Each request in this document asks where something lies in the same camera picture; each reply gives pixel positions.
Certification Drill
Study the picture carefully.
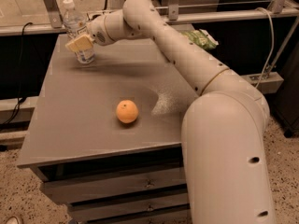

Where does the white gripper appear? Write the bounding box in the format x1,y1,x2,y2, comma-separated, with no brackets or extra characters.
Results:
65,15,114,52

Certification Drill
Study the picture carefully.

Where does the clear plastic water bottle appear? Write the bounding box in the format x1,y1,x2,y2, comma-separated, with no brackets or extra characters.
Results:
63,0,94,64

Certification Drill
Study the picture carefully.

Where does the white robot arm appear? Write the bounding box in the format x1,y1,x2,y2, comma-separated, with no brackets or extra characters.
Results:
66,0,277,224

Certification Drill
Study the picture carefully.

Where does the orange fruit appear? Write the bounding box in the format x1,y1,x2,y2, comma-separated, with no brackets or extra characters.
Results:
116,100,139,123

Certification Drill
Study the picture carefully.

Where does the grey drawer cabinet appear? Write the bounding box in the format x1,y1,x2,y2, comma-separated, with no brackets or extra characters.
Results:
17,35,196,224

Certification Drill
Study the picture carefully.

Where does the green snack bag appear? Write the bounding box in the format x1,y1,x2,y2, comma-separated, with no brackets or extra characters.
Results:
182,29,219,50

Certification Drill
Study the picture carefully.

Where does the white shoe tip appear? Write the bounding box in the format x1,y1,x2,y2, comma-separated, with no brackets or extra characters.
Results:
5,216,23,224

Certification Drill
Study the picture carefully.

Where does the metal railing frame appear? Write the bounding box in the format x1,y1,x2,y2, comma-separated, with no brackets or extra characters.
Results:
0,0,299,37

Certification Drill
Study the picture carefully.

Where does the black cable left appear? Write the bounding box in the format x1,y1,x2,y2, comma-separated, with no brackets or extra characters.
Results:
0,21,34,127

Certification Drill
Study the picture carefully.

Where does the white cable right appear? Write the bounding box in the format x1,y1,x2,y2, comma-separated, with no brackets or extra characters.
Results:
253,7,276,89

